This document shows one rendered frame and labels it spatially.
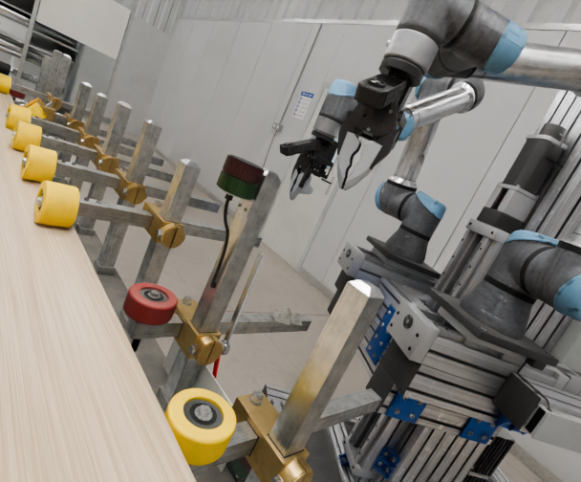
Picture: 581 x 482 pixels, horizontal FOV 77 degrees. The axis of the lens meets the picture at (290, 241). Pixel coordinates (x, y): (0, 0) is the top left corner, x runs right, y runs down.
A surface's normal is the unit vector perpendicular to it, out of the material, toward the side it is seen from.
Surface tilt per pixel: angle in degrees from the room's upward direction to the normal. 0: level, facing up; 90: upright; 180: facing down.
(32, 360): 0
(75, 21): 90
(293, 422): 90
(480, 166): 90
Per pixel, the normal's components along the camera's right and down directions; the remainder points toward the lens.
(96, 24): 0.60, 0.44
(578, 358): 0.14, 0.29
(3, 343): 0.41, -0.89
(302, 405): -0.69, -0.14
